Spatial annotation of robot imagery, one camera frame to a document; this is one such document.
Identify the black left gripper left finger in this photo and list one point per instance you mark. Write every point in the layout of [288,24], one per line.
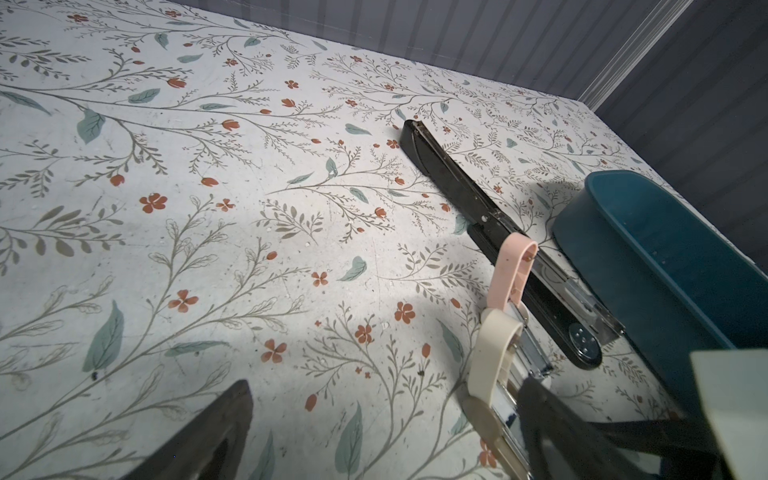
[210,446]

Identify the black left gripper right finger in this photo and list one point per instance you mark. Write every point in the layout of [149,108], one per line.
[561,445]

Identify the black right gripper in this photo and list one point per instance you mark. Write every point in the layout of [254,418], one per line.
[687,447]

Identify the black long stapler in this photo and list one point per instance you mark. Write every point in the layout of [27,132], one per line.
[578,323]

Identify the teal plastic tray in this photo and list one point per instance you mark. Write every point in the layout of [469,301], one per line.
[674,283]

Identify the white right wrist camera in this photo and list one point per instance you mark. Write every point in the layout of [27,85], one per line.
[732,387]

